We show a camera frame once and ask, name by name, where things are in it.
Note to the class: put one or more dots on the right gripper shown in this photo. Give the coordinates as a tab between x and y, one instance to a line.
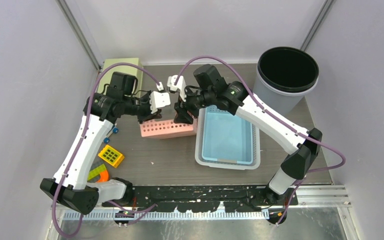
184	105

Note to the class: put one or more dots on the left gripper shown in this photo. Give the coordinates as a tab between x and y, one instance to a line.
148	115

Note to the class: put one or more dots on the pink perforated basket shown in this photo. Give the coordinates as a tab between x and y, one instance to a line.
166	129

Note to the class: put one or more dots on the pale green perforated basket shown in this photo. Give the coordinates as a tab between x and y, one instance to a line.
122	69

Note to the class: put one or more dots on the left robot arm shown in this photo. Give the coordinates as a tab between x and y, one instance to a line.
69	186

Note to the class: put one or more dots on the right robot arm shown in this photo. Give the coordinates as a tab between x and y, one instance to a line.
301	145

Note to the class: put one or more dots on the toy car with blue wheels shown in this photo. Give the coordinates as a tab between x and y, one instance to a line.
113	130

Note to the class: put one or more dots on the light blue basket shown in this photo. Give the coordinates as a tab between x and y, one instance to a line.
227	138

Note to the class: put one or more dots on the yellow grid toy block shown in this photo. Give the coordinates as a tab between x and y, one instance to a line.
112	156

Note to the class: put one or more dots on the grey outer basket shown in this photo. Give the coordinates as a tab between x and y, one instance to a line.
224	165

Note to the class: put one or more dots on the orange curved toy piece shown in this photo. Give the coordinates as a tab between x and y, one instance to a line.
103	176

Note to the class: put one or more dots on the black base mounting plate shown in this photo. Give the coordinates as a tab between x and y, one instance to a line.
203	198

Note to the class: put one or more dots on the black grey round bin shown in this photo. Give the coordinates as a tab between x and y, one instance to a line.
284	75

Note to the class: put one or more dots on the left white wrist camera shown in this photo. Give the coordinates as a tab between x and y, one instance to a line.
159	99

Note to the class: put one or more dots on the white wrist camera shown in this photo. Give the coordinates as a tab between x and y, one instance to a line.
159	99
177	84

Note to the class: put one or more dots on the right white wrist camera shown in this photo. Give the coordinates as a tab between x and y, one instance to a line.
177	84

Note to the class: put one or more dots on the slotted cable duct rail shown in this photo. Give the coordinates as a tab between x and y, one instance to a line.
220	214

